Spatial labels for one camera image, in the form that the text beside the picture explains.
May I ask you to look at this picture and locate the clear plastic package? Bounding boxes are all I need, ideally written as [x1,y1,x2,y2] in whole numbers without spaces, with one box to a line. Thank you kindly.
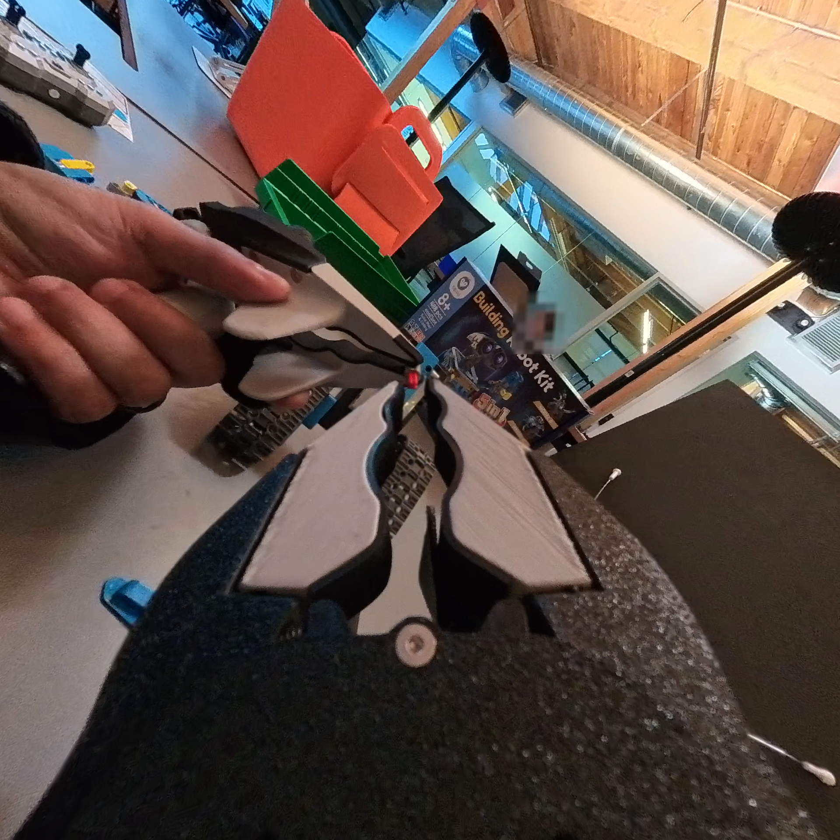
[190,46,253,99]

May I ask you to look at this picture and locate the person's left hand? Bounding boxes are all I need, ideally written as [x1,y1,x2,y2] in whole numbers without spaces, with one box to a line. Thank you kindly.
[0,161,293,424]

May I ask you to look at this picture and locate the green plastic bin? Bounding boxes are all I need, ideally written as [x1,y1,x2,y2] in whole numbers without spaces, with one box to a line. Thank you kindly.
[256,159,421,322]

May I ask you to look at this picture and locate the black fuzzy ball stand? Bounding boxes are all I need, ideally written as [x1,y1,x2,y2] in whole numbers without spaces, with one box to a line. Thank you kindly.
[584,190,840,409]

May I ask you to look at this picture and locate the paper leaflet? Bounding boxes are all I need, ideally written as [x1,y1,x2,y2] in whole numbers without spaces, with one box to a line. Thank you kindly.
[98,88,136,143]

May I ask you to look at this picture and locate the black retail package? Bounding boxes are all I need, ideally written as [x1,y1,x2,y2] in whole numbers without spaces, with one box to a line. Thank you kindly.
[491,245,542,309]

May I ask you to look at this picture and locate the blue yellow toy part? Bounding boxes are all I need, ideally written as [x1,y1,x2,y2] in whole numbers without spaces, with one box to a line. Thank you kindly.
[39,143,97,186]

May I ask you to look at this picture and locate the black round disc stand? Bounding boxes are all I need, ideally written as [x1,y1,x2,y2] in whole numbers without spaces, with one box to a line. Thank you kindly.
[420,12,514,132]

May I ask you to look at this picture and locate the small blue toy piece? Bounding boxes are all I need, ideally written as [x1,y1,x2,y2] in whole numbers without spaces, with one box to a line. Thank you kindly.
[100,577,156,626]

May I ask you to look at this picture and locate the small orange plastic bin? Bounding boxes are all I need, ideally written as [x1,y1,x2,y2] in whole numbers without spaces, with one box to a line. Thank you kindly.
[331,105,445,258]

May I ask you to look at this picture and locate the black foam board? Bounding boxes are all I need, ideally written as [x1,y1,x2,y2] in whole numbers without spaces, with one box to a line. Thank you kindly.
[551,379,840,840]

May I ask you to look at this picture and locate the small loose toy parts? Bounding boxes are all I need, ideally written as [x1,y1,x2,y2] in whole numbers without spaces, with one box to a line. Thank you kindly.
[105,180,179,212]

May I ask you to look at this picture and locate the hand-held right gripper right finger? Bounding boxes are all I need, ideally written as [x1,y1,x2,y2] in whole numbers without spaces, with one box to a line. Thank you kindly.
[425,386,602,632]

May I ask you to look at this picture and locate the large orange plastic bin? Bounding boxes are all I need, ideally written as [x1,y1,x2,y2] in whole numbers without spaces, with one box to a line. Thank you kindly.
[226,0,392,199]

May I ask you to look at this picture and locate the black plastic bin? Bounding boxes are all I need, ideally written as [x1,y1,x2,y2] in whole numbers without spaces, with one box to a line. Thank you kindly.
[394,174,496,280]

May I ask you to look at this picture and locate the blue robot kit box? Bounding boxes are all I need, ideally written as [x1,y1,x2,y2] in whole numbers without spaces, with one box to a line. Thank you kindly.
[402,259,593,452]

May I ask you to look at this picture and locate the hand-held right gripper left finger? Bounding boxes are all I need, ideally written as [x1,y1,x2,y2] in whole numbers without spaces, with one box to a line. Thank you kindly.
[238,382,403,619]

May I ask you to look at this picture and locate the grey joystick controller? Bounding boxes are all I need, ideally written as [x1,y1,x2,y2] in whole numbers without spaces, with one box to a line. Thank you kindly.
[0,12,118,129]

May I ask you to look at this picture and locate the light wooden beam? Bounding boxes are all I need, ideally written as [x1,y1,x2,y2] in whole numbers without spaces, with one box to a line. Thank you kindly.
[384,0,475,104]

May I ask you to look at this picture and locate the wall vent grille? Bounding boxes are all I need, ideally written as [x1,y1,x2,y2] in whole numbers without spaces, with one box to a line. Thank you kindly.
[789,314,840,376]

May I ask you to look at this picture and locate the metal air duct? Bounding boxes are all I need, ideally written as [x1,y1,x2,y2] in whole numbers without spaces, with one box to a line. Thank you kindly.
[451,29,796,263]

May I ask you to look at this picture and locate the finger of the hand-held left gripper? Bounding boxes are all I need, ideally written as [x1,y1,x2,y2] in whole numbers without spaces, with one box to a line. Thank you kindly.
[222,262,424,368]
[223,341,421,409]

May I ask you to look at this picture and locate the wooden beam with black rail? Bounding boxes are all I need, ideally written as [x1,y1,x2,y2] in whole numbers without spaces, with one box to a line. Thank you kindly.
[570,276,811,442]

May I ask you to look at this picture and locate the blue grey black beams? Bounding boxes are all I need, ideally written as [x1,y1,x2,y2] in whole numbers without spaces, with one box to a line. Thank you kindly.
[206,384,439,536]

